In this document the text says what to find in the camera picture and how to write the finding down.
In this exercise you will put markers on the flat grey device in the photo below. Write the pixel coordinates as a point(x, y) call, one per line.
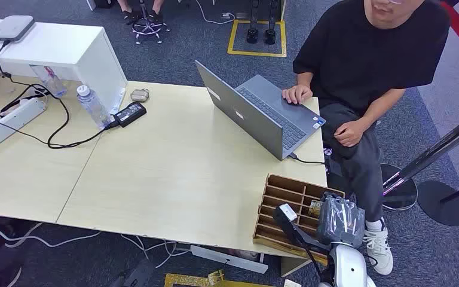
point(11, 27)

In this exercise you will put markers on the clear water bottle white cap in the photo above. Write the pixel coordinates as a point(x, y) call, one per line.
point(93, 107)

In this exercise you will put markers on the seated person's feet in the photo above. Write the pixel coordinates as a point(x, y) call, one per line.
point(134, 14)

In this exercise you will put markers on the white cabinet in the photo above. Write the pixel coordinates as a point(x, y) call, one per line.
point(63, 49)

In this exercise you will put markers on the black round stanchion base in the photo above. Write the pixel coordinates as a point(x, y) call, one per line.
point(401, 196)

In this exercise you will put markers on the white metal bar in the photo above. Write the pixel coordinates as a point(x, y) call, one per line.
point(229, 259)

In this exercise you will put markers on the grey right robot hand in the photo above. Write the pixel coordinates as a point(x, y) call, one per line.
point(340, 222)

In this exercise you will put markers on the small grey pouch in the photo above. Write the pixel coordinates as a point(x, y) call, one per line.
point(139, 95)

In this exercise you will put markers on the grey laptop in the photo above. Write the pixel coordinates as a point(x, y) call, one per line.
point(261, 115)

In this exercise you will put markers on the black robot legs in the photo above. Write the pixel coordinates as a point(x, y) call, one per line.
point(270, 31)

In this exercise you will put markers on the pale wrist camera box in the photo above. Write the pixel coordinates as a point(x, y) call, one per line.
point(288, 212)

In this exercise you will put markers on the wooden slotted card holder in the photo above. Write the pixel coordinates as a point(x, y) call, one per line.
point(281, 198)

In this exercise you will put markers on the clear plastic bottle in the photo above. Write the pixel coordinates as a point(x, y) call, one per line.
point(51, 81)

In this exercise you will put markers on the white power strip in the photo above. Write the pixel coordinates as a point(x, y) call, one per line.
point(7, 122)

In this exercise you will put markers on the person's hand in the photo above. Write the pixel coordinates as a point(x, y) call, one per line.
point(297, 94)
point(349, 134)

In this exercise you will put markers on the person's right hand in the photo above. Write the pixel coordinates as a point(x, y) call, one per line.
point(297, 94)

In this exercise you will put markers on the office chair base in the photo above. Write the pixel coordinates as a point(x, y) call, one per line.
point(148, 27)

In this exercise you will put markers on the patterned card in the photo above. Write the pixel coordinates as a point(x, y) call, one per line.
point(314, 208)

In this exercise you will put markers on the yellow floor plate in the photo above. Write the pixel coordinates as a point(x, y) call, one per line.
point(198, 280)

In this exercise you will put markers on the person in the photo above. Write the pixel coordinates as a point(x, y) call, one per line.
point(364, 59)

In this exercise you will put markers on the yellow floor tape square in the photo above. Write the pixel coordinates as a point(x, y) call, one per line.
point(231, 39)

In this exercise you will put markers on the black power adapter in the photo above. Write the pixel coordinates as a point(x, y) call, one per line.
point(129, 114)

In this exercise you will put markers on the person's left hand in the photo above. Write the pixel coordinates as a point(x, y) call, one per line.
point(349, 134)

